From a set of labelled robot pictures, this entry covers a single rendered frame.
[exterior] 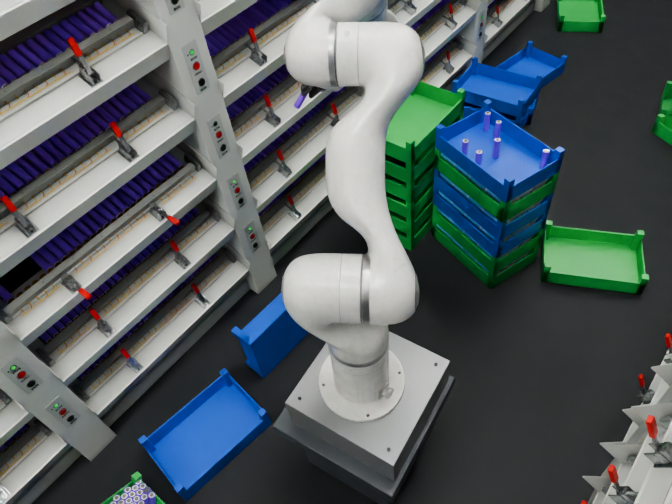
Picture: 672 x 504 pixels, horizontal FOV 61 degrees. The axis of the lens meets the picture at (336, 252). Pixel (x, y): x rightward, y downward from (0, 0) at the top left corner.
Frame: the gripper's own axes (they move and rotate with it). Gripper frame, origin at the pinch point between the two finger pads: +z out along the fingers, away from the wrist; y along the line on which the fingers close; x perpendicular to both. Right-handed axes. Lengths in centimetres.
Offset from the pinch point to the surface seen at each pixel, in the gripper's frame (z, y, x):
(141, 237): 26, -37, -37
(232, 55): 5.1, -20.1, 7.0
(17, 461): 67, -57, -87
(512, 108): 2, 103, 20
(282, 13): -0.1, -6.5, 21.1
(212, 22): -7.1, -31.9, 4.5
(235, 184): 23.4, -11.6, -20.4
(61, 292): 32, -54, -50
